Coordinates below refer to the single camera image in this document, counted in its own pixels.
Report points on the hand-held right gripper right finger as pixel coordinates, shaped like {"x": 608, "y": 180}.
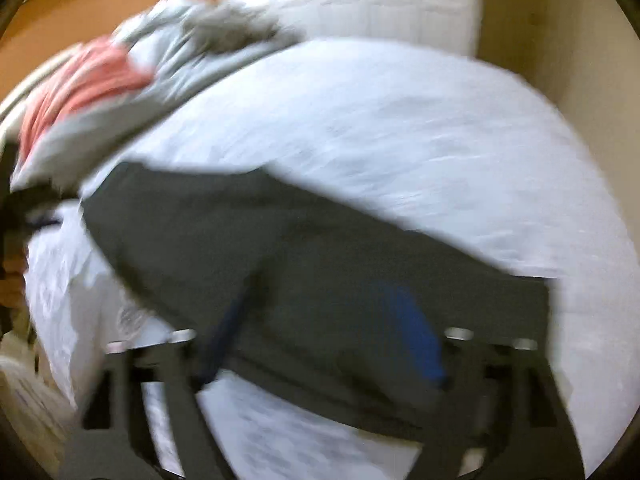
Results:
{"x": 417, "y": 332}

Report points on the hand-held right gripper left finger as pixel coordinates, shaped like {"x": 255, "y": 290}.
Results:
{"x": 223, "y": 330}

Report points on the dark grey pants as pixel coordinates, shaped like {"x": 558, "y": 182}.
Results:
{"x": 310, "y": 280}

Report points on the pink striped cloth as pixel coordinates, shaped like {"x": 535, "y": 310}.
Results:
{"x": 80, "y": 85}

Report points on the white bed sheet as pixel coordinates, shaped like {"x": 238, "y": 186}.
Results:
{"x": 400, "y": 160}

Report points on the pile of grey clothes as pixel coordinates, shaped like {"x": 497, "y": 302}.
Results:
{"x": 200, "y": 60}

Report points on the white wardrobe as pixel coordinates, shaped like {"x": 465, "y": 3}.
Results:
{"x": 370, "y": 0}

